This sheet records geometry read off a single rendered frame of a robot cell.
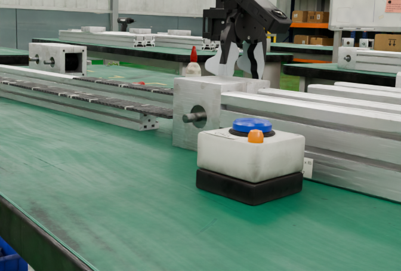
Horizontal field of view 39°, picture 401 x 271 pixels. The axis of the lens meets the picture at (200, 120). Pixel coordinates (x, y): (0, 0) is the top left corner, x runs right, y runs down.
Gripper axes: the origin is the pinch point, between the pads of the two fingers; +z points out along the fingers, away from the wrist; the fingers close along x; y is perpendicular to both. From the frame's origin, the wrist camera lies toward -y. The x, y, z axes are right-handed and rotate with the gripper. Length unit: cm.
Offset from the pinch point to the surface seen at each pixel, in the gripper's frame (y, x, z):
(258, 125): -31.0, 33.2, -1.3
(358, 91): -25.7, 5.0, -2.4
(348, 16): 152, -287, -20
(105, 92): 38.6, 2.4, 4.5
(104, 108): 12.2, 21.3, 3.4
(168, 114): -3.6, 20.8, 2.4
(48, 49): 82, -8, -3
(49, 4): 1021, -545, -46
